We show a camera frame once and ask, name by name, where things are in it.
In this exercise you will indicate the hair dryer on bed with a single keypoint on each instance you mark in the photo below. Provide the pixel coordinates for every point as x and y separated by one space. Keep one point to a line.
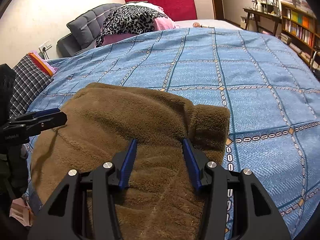
198 25

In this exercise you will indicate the blue checked bedspread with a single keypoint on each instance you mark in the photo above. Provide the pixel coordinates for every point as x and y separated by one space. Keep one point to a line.
244 98

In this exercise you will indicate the wooden bookshelf with books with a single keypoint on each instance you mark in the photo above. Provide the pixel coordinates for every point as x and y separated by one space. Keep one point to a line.
300 30

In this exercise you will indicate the wall power socket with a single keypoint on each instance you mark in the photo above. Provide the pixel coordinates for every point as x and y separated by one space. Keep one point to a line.
43 49

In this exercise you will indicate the wooden desk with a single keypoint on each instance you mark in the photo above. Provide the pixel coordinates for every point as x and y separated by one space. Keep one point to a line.
257 15

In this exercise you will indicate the leopard print blanket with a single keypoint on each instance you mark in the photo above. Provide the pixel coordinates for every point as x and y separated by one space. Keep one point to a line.
130 21

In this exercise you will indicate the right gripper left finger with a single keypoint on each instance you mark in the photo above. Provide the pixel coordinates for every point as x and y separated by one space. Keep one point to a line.
85 199

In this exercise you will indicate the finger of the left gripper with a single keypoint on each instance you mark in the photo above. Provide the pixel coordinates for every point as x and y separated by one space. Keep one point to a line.
46 122
45 112

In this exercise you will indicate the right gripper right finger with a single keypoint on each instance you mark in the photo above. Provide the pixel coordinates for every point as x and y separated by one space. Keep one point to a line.
255 215

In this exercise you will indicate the plaid pillow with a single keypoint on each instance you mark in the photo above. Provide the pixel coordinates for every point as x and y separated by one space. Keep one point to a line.
30 81

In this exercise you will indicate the white bed sheet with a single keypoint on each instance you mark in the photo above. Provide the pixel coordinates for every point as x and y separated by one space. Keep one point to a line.
210 23

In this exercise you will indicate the pink quilt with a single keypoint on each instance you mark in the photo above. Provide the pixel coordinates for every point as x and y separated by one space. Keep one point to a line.
150 26

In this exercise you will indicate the brown fleece pants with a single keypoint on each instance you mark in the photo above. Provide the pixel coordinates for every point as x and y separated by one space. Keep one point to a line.
159 201

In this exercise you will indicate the orange striped cushion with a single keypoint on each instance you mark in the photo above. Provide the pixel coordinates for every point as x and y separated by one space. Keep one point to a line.
42 64

